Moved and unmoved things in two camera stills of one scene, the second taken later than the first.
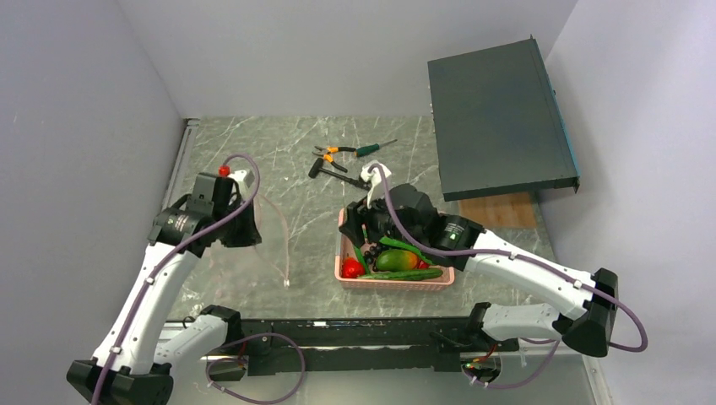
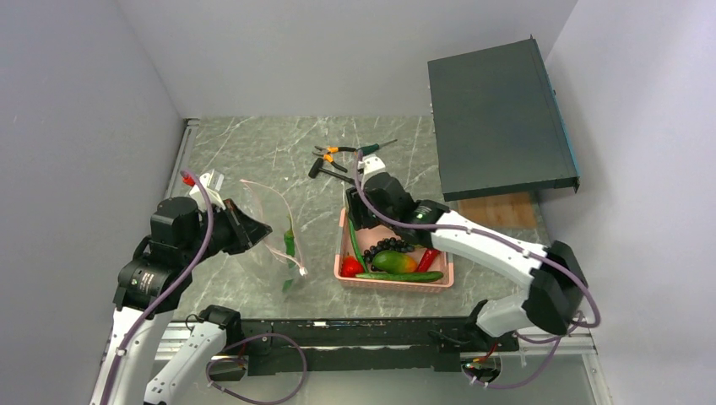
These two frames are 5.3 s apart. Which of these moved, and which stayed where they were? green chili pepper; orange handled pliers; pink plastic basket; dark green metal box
Moved: green chili pepper
Stayed: orange handled pliers; dark green metal box; pink plastic basket
